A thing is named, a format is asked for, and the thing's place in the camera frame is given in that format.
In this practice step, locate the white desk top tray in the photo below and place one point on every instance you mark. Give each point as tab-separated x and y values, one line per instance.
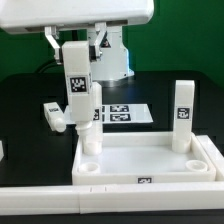
142	157

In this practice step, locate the white front fence bar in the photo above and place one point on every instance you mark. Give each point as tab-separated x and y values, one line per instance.
111	198

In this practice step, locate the white right fence bar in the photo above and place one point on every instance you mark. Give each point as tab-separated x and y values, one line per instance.
214	154

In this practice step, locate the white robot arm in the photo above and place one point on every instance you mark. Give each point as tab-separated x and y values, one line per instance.
113	66

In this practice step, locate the white marker sheet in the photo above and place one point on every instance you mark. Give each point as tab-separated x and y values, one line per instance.
111	113

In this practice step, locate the white block left edge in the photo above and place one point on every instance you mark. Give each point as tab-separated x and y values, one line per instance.
1	150

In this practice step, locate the white fence bar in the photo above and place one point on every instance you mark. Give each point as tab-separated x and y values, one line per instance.
111	198
214	154

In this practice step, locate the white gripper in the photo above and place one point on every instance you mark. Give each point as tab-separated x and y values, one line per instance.
24	16

